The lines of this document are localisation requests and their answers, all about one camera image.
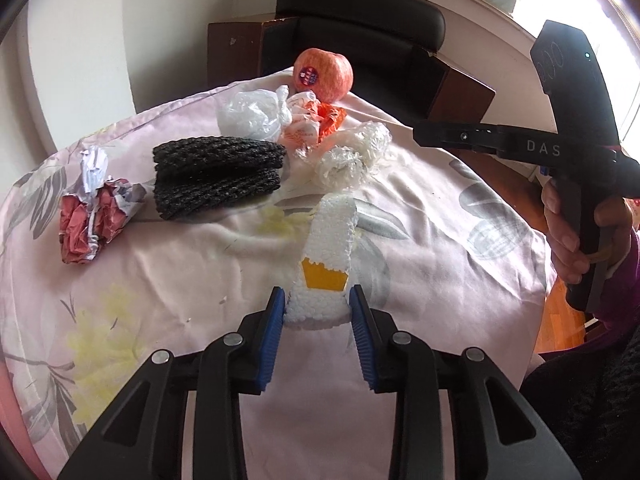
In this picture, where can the crumpled red silver wrapper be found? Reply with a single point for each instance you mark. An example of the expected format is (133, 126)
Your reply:
(80, 220)

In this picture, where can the pink floral cloth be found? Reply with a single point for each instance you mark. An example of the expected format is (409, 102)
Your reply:
(175, 280)

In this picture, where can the person's right forearm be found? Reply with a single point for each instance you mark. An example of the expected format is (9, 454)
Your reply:
(625, 280)

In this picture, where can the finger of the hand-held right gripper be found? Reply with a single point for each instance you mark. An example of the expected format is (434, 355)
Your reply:
(450, 135)

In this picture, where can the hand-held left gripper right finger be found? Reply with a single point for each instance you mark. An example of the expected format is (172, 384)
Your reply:
(362, 340)

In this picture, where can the white styrofoam piece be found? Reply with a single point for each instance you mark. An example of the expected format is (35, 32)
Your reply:
(325, 240)

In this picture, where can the black foam net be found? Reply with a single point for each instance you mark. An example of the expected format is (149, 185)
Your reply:
(215, 180)

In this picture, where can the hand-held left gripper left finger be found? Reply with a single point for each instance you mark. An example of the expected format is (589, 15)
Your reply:
(270, 340)

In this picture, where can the crumpled clear plastic wrap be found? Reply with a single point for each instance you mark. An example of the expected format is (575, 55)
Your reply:
(350, 155)

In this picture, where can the black armchair with wooden arms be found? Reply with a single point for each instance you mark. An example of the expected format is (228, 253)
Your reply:
(360, 20)

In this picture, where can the orange white plastic bag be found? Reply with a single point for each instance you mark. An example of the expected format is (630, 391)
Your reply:
(300, 130)

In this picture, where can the clear plastic bag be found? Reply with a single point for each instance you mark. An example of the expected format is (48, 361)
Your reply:
(245, 115)

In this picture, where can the red apple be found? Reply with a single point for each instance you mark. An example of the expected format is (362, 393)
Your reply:
(325, 80)

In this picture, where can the person's right hand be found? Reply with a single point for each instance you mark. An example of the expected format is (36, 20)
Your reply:
(560, 240)

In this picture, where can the dark knit clothing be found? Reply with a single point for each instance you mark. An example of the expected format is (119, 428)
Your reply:
(590, 400)

